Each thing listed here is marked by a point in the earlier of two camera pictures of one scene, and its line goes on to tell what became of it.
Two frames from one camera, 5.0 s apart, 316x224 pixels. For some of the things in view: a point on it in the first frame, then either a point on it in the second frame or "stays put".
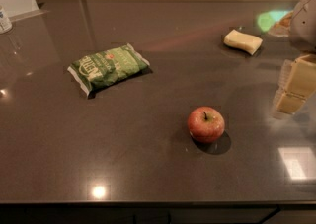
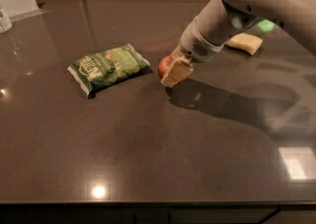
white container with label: x=6 y=26 stays put
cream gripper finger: x=299 y=85 -> x=178 y=68
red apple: x=205 y=123 -> x=163 y=65
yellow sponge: x=241 y=40 stays put
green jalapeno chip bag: x=95 y=69 stays put
